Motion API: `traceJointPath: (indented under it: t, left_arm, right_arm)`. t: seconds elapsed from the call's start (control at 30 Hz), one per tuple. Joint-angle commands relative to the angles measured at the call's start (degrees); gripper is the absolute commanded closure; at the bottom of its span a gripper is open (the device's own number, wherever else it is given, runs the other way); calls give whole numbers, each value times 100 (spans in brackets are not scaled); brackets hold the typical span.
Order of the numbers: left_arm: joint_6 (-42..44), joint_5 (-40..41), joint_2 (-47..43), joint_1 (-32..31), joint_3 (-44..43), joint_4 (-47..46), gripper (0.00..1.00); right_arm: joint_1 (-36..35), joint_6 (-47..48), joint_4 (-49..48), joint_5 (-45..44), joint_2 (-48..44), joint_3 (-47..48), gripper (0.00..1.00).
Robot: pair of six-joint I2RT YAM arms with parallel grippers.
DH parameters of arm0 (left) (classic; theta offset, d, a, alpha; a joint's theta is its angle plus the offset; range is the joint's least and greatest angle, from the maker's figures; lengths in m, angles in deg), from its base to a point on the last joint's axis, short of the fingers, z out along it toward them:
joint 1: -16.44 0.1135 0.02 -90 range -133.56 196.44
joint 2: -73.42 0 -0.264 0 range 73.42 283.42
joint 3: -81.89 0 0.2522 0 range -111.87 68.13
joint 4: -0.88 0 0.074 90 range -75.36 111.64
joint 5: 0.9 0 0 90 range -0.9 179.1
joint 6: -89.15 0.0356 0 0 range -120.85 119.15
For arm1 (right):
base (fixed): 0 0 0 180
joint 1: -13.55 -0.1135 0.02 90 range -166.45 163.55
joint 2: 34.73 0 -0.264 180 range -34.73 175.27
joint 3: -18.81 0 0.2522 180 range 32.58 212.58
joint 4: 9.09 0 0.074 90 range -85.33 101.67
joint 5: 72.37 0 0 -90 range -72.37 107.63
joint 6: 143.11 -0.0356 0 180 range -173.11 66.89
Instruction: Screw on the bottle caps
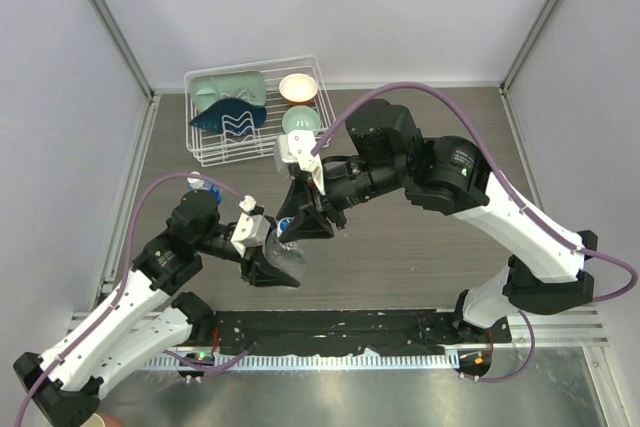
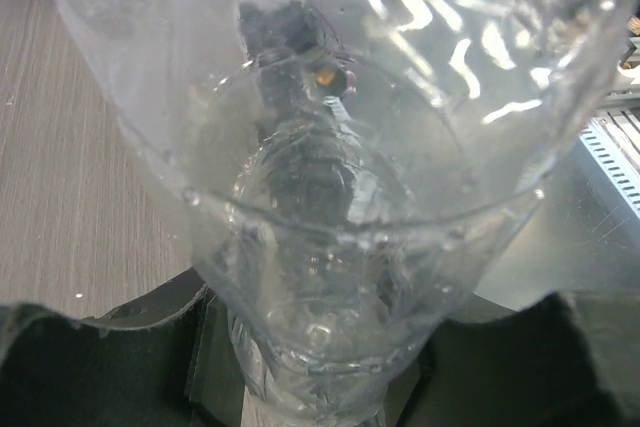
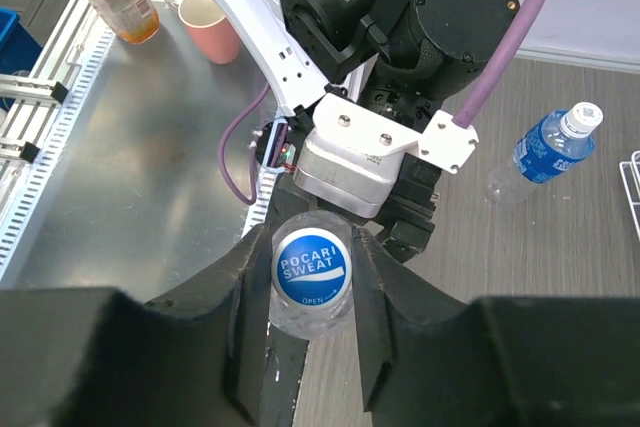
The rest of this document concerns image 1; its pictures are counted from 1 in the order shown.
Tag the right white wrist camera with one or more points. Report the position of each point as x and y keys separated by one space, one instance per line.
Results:
x=295 y=149

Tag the dark blue leaf plate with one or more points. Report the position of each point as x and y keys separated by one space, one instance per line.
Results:
x=232 y=117

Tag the light green divided plate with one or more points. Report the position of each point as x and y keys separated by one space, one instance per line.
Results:
x=206 y=90

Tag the clear unlabelled plastic bottle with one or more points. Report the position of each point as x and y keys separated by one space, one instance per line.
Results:
x=289 y=257

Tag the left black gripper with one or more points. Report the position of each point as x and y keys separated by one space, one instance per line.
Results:
x=255 y=259

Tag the blue label water bottle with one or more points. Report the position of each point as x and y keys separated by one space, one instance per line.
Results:
x=210 y=187

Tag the light green bowl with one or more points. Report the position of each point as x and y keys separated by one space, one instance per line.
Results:
x=301 y=118

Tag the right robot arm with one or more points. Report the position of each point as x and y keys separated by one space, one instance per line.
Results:
x=545 y=272

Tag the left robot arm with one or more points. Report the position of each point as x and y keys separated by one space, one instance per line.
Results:
x=148 y=311

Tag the white bottle cap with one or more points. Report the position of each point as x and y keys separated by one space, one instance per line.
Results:
x=195 y=182
x=283 y=224

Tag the white wire dish rack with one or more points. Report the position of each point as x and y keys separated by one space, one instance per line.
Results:
x=211 y=149

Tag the white slotted cable duct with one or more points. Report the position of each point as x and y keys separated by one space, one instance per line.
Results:
x=368 y=360

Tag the pink cup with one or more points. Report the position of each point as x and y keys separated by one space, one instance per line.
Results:
x=106 y=420

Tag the orange white bowl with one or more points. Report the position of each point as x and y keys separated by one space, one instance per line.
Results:
x=298 y=88

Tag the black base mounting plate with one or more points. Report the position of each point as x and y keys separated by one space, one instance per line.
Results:
x=338 y=333

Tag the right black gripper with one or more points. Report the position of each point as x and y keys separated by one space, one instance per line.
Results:
x=309 y=223

